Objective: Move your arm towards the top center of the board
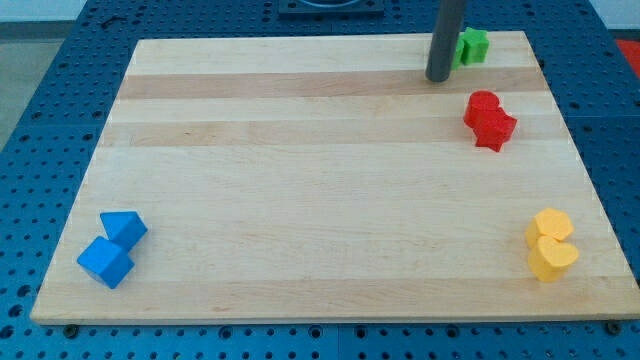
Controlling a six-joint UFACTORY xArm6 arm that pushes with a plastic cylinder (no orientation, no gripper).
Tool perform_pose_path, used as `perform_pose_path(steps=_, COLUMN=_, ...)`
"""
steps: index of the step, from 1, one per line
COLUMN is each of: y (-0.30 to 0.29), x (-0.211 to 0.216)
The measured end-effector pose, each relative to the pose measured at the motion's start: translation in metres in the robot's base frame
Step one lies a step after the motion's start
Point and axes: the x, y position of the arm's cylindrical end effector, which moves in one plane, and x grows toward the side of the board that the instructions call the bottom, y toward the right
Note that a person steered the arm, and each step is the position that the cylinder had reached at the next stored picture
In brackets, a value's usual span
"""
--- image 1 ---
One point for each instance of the wooden board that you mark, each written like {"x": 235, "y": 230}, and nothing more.
{"x": 325, "y": 179}

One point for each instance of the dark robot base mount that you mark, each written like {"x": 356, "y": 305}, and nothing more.
{"x": 303, "y": 8}

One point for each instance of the blue triangle block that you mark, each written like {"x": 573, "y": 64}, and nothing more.
{"x": 124, "y": 228}

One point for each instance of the red star block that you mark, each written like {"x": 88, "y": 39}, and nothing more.
{"x": 493, "y": 129}

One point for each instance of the blue perforated table plate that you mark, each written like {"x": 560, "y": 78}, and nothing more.
{"x": 48, "y": 152}

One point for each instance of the grey cylindrical robot arm rod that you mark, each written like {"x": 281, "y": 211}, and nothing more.
{"x": 448, "y": 24}

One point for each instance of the green block behind rod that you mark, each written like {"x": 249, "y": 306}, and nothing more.
{"x": 457, "y": 57}

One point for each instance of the red cylinder block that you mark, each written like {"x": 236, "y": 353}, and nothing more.
{"x": 479, "y": 102}

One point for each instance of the blue cube block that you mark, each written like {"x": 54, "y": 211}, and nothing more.
{"x": 106, "y": 262}

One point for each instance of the yellow heart block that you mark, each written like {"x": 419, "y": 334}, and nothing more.
{"x": 549, "y": 259}

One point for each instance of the green star block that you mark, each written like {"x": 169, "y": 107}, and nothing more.
{"x": 475, "y": 46}

